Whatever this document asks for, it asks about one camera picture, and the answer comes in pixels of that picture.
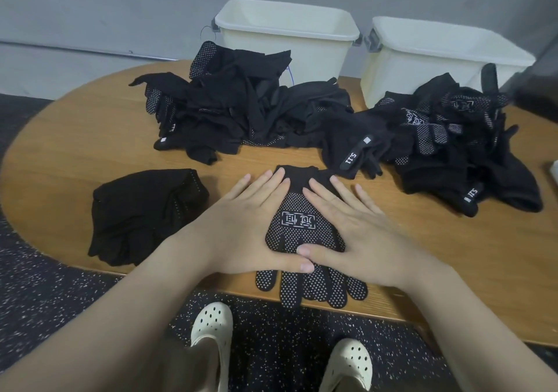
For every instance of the person's left hand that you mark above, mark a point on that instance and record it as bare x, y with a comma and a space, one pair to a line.
235, 235

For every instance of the person's right hand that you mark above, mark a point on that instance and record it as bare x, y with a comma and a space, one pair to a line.
371, 244

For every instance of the black dotted glove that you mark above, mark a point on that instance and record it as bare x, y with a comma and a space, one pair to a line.
118, 230
135, 257
153, 246
356, 291
161, 183
131, 200
144, 222
296, 222

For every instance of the pile of black gloves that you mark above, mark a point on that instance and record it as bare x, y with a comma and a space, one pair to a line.
118, 257
235, 100

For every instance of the stack of black gloves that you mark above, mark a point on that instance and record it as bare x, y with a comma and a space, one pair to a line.
100, 248

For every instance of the white plastic bin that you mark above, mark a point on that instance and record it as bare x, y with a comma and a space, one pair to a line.
392, 78
305, 56

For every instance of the person's right forearm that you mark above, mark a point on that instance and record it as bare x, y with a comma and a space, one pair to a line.
488, 335

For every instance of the person's left forearm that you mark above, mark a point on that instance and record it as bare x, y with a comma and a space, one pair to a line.
96, 326

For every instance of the person's left white shoe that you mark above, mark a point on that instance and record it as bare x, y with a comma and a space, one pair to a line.
214, 326

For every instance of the person's white shoe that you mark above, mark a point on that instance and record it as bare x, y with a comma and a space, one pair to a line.
349, 361
214, 326

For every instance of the person's right white shoe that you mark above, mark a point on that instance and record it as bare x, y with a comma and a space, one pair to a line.
349, 361

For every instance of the person's left leg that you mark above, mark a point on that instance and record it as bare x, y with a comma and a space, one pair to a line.
187, 366

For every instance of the white flat tray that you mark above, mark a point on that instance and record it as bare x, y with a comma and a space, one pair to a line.
554, 171

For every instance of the metal rack frame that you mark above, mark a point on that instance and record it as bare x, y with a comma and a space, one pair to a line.
540, 87

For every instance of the grey wall pipe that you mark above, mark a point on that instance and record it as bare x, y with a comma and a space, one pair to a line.
87, 49

